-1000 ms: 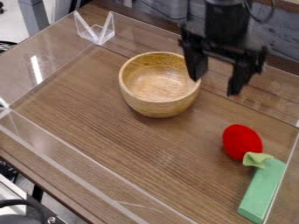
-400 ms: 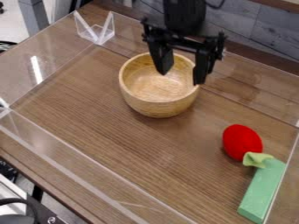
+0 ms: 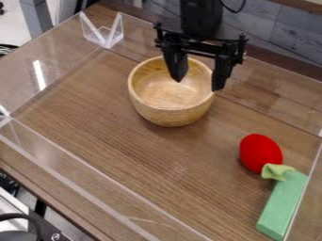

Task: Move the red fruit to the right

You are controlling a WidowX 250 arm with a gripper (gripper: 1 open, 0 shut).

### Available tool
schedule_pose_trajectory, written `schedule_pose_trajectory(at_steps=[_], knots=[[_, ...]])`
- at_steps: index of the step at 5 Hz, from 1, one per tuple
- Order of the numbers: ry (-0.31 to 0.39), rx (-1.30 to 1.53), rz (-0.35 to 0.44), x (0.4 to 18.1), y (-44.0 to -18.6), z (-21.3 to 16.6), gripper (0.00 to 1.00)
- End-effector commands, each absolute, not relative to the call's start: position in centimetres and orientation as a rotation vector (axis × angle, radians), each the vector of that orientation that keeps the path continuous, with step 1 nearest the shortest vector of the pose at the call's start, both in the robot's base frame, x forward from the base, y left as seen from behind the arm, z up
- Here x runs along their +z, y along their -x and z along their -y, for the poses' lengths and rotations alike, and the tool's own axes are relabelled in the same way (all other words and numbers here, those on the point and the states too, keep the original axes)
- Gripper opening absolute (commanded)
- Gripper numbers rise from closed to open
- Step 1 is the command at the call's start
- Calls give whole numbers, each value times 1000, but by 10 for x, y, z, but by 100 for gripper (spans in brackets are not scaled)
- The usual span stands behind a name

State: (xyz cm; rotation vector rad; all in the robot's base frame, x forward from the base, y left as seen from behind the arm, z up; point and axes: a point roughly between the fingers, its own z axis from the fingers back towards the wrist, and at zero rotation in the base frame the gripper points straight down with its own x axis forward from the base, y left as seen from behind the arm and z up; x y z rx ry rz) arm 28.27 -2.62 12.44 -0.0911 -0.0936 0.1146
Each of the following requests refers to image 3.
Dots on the grey table leg post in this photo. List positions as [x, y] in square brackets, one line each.
[38, 16]

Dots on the wooden bowl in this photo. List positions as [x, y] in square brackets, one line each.
[169, 103]

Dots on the black clamp bracket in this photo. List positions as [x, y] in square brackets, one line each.
[41, 230]

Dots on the red plush strawberry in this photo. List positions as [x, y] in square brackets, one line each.
[263, 157]

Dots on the clear acrylic enclosure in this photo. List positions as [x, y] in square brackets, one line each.
[129, 180]

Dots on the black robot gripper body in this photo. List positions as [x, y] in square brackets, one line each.
[201, 46]

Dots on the green rectangular block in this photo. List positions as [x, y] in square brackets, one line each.
[275, 219]

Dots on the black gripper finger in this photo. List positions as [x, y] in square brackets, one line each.
[176, 59]
[224, 67]

